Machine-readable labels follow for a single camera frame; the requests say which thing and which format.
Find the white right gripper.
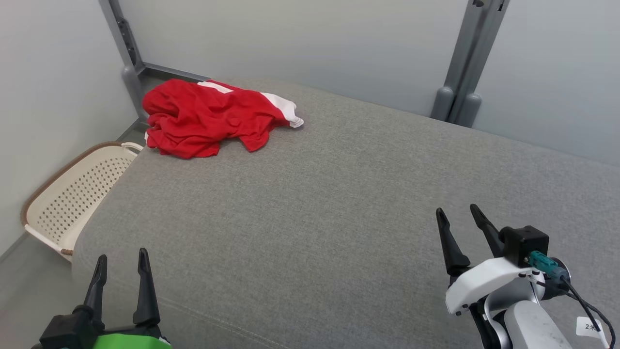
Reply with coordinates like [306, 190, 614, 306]
[435, 203, 541, 317]

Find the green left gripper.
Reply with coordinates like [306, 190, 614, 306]
[82, 248, 173, 349]

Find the grey double-footed partition post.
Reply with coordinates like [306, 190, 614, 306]
[430, 0, 511, 129]

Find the cream perforated laundry basket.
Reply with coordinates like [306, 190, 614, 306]
[20, 141, 145, 263]

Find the grey single-footed partition post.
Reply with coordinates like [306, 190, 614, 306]
[98, 0, 212, 123]

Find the white paper cable label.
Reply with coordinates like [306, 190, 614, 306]
[575, 316, 606, 339]

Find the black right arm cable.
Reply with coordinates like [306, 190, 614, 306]
[527, 250, 617, 349]

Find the red and white garment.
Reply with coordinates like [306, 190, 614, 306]
[142, 78, 305, 160]

